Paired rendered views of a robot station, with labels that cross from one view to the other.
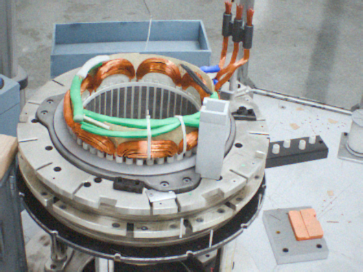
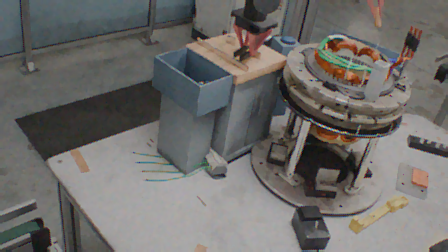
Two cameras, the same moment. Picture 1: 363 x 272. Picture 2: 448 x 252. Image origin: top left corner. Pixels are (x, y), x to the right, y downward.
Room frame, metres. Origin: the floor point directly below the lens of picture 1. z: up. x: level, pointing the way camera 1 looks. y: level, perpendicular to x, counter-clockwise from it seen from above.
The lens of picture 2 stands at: (-0.20, -0.20, 1.57)
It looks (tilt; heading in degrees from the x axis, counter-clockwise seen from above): 34 degrees down; 29
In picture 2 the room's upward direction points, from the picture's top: 10 degrees clockwise
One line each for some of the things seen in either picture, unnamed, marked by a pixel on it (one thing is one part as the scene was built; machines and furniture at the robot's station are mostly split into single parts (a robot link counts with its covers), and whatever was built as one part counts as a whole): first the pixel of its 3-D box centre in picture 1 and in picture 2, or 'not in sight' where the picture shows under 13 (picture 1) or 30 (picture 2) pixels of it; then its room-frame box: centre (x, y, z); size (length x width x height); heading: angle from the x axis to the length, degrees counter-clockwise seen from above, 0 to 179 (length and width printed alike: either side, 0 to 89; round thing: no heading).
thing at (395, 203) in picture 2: not in sight; (381, 211); (0.78, -0.17, 0.80); 0.22 x 0.04 x 0.03; 160
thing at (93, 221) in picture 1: (89, 216); (306, 96); (0.70, 0.10, 1.06); 0.09 x 0.04 x 0.01; 83
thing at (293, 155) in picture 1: (289, 151); (429, 146); (1.22, -0.20, 0.79); 0.15 x 0.05 x 0.02; 110
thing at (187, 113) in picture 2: not in sight; (187, 114); (0.59, 0.35, 0.92); 0.17 x 0.11 x 0.28; 80
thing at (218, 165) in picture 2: not in sight; (213, 161); (0.62, 0.27, 0.80); 0.10 x 0.05 x 0.04; 61
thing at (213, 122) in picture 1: (212, 138); (376, 80); (0.75, -0.04, 1.14); 0.03 x 0.03 x 0.09; 83
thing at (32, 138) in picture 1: (139, 126); (348, 73); (0.84, 0.05, 1.09); 0.32 x 0.32 x 0.01
